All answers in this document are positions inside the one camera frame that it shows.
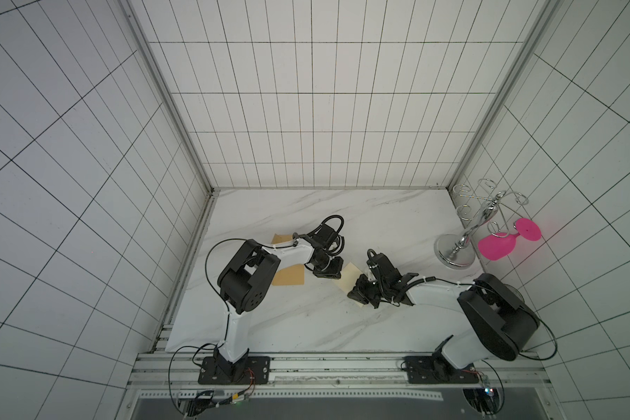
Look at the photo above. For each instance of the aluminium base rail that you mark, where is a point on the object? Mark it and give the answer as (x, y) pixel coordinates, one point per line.
(179, 375)

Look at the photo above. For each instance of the silver wire glass rack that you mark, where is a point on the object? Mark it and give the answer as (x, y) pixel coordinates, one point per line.
(456, 251)

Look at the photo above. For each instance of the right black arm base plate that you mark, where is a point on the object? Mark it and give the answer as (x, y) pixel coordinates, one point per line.
(433, 370)

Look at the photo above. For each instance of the pink plastic wine glass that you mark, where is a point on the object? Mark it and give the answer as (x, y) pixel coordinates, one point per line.
(495, 247)

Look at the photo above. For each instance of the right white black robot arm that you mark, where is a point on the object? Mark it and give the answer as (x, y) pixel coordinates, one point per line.
(500, 323)

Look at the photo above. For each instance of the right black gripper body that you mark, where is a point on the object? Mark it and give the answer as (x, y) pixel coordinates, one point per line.
(373, 286)

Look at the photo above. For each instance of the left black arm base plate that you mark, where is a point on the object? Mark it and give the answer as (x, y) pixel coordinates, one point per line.
(233, 370)

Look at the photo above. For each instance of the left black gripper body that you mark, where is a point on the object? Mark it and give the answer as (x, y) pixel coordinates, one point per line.
(326, 269)

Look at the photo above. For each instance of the peach lined letter paper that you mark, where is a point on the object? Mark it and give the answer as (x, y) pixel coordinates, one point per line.
(349, 275)

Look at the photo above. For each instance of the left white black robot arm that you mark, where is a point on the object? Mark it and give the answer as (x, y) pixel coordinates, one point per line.
(245, 281)

